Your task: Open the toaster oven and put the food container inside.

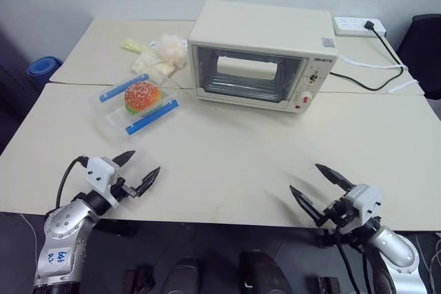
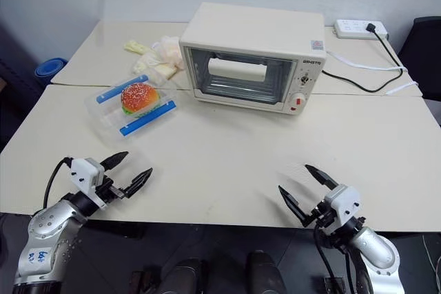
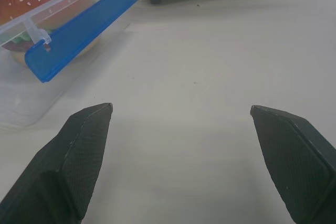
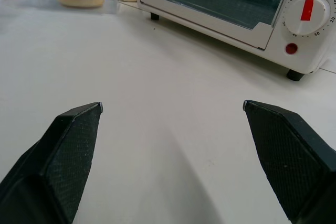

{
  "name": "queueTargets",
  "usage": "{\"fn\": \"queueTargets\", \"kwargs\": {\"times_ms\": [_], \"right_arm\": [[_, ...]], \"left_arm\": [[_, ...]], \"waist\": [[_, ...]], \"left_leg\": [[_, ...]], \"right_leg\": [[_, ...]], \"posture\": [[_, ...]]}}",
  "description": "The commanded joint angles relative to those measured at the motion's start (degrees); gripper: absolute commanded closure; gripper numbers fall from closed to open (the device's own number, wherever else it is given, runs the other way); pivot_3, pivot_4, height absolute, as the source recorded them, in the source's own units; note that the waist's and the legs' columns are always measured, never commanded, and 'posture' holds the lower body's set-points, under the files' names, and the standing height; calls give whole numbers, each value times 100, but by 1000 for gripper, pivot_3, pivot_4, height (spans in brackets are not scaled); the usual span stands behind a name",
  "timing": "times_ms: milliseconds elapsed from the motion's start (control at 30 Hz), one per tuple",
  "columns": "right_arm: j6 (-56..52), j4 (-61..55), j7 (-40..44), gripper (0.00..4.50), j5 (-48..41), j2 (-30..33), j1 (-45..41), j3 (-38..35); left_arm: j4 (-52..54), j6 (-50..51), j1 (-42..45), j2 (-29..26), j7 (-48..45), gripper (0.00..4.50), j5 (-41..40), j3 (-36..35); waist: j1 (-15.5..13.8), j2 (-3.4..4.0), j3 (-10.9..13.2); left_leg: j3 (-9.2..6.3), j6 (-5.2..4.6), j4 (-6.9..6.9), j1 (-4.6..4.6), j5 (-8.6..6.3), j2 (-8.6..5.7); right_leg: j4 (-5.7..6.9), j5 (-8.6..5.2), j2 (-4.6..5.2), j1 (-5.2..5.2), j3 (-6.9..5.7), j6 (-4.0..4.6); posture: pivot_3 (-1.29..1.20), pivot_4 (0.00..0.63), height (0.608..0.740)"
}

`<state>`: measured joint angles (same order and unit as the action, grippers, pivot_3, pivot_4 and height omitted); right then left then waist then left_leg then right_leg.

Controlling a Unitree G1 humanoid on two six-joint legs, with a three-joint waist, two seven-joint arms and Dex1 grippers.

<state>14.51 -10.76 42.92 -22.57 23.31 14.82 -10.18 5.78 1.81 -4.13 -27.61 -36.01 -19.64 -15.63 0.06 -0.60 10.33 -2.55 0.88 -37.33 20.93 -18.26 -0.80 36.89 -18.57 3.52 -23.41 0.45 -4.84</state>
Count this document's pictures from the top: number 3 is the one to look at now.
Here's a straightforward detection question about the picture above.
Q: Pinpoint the blue container latch flap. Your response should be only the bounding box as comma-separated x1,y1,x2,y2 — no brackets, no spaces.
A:
24,0,139,83

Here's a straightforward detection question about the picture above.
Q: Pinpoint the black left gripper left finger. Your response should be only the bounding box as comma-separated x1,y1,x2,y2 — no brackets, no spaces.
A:
0,102,114,224

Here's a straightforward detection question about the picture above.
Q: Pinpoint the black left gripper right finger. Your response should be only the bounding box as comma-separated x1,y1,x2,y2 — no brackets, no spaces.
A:
250,104,336,224

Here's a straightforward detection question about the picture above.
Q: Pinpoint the clear plastic box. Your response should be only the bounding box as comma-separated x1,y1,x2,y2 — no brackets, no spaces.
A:
0,0,130,127

